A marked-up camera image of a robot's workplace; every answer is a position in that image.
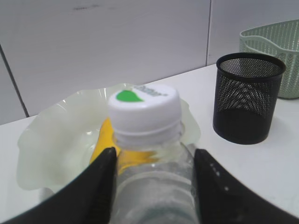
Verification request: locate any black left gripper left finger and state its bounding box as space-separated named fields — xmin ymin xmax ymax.
xmin=6 ymin=147 xmax=117 ymax=224

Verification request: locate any black mesh pen holder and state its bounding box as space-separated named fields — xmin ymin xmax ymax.
xmin=213 ymin=53 xmax=286 ymax=145

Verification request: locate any green frosted wavy plate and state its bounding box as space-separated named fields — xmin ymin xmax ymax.
xmin=17 ymin=83 xmax=201 ymax=191

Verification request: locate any clear water bottle green label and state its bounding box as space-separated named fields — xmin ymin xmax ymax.
xmin=108 ymin=84 xmax=199 ymax=224

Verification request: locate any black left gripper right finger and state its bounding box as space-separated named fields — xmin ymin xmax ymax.
xmin=193 ymin=149 xmax=299 ymax=224

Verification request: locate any green plastic woven basket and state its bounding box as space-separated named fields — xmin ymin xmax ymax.
xmin=239 ymin=20 xmax=299 ymax=99

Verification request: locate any yellow mango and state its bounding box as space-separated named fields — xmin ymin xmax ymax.
xmin=89 ymin=118 xmax=159 ymax=175

